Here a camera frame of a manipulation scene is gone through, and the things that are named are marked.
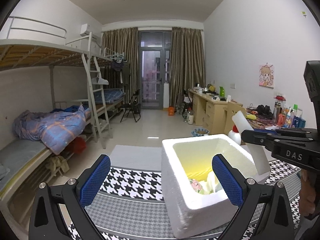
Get right brown curtain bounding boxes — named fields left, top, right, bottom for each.
left=169, top=27, right=206, bottom=107

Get white lotion pump bottle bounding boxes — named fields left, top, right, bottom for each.
left=228, top=125, right=242, bottom=145

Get white foam strip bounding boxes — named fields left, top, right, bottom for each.
left=232, top=111, right=270, bottom=175

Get white styrofoam box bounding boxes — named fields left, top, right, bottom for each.
left=161, top=134, right=271, bottom=239

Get white air conditioner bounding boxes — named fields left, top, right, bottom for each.
left=80, top=23, right=99, bottom=39

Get yellow foam net sleeve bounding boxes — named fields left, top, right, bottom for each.
left=184, top=165, right=213, bottom=181

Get left brown curtain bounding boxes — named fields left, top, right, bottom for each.
left=102, top=28, right=139, bottom=103

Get houndstooth table mat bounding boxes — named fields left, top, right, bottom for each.
left=57, top=159, right=302, bottom=240

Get orange floor bottle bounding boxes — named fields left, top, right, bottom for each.
left=168, top=106, right=175, bottom=116

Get white tissue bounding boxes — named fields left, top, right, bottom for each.
left=206, top=171, right=222, bottom=193

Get wooden desk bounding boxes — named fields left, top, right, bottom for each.
left=188, top=89, right=248, bottom=135

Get metal bunk bed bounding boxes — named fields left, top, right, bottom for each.
left=0, top=16, right=127, bottom=205

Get black headphones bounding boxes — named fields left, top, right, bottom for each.
left=257, top=105, right=273, bottom=119

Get floral tissue packet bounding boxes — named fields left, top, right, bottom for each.
left=189, top=179, right=212, bottom=195

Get person right hand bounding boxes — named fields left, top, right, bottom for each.
left=299, top=169, right=316, bottom=217

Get blue plaid quilt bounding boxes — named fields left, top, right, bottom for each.
left=12, top=105, right=91, bottom=155

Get blue waste bin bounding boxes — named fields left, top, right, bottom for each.
left=191, top=127, right=209, bottom=137

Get wooden smiley chair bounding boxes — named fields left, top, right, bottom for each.
left=223, top=101, right=247, bottom=136

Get brown curtain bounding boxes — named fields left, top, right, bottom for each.
left=102, top=28, right=139, bottom=103
left=169, top=27, right=206, bottom=107

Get glass balcony door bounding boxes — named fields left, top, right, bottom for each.
left=139, top=30, right=171, bottom=109

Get anime wall poster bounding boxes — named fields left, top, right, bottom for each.
left=259, top=64, right=274, bottom=88

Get black folding chair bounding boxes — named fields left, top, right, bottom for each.
left=120, top=89, right=141, bottom=122

